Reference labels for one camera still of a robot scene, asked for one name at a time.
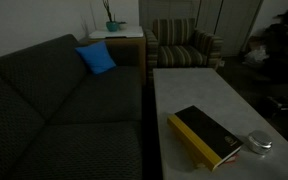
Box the vertical window blinds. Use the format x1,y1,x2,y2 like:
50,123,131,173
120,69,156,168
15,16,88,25
138,0,202,31

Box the striped armchair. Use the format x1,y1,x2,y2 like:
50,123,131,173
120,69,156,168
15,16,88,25
144,17,224,79

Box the small white pot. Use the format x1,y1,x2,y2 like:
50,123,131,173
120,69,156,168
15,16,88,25
117,21,129,31

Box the white plastic bag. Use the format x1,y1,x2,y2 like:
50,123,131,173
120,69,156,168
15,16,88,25
243,45,270,66

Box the black box on floor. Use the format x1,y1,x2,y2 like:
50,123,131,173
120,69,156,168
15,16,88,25
267,95,288,113

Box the dark grey sofa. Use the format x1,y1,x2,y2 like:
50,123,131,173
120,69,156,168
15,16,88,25
0,33,143,180

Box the white flat board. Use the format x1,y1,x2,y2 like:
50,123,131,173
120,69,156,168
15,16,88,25
88,25,145,40

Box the teal plant pot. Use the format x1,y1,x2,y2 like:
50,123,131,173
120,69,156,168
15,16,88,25
105,20,119,33

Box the pale closet doors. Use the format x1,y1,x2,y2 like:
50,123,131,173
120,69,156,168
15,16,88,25
197,0,264,58

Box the green potted plant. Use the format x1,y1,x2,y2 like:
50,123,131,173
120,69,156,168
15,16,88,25
102,0,116,23

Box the wooden side table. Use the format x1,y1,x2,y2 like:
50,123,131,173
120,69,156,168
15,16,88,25
78,34,147,86

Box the dark clutter pile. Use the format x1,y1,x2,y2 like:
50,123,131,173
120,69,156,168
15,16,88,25
263,1,288,84

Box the black book with yellow spine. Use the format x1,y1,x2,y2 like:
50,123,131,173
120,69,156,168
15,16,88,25
166,105,244,172

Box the blue cushion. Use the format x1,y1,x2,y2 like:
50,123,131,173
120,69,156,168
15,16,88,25
74,40,117,76

